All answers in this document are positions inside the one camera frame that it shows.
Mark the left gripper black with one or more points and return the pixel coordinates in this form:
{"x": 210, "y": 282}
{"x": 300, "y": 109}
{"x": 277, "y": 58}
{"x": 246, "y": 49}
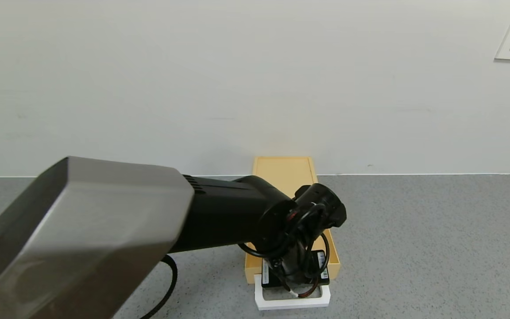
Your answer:
{"x": 311, "y": 269}

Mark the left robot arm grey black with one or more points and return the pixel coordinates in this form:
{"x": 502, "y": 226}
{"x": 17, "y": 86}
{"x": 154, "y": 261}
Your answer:
{"x": 95, "y": 230}

